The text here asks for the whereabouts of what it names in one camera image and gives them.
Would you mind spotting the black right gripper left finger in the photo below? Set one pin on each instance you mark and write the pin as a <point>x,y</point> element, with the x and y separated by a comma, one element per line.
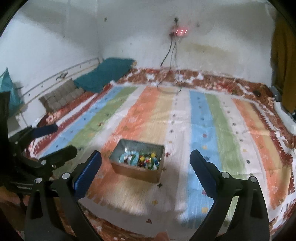
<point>42,218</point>

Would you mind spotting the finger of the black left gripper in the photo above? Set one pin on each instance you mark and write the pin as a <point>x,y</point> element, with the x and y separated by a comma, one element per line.
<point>54,160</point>
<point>30,133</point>

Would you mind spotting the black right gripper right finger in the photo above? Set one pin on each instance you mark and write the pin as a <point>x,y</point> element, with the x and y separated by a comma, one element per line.
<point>250,218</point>

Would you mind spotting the cardboard jewelry box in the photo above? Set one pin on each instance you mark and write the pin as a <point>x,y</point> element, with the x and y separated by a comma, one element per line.
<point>138,160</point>

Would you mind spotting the brown striped pillow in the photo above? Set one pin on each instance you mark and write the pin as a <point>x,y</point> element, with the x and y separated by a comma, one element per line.
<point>61,96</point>

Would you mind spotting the teal bag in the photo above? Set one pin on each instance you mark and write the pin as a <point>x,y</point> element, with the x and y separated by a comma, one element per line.
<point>7,86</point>

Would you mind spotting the teal blanket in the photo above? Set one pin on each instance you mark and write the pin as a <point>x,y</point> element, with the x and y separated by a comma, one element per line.
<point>110,69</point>

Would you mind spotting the striped colourful blanket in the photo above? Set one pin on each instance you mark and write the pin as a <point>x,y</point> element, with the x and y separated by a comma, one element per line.
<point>175,143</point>

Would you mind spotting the white pillow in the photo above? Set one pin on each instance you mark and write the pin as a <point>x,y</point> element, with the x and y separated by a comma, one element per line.
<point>286,119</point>

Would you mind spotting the yellow curtain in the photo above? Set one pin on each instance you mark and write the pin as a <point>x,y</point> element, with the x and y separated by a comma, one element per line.
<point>283,61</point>

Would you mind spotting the wall power strip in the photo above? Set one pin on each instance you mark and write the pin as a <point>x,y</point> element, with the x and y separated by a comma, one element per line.
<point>178,30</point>

